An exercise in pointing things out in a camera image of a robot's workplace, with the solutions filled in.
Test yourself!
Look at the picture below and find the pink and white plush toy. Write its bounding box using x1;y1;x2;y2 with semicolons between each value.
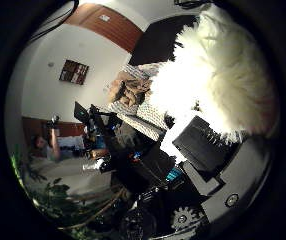
149;4;281;143

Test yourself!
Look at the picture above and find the black laptop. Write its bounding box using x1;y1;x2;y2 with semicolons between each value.
73;101;91;125

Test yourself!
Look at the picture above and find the green leafy plant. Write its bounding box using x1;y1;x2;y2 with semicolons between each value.
10;144;99;239

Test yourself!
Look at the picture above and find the person in dark clothes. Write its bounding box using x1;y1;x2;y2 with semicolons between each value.
29;114;65;164

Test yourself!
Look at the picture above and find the dark framed wall picture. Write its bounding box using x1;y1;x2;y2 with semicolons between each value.
59;59;90;86

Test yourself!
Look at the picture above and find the thin black cable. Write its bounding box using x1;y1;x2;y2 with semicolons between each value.
27;0;81;44

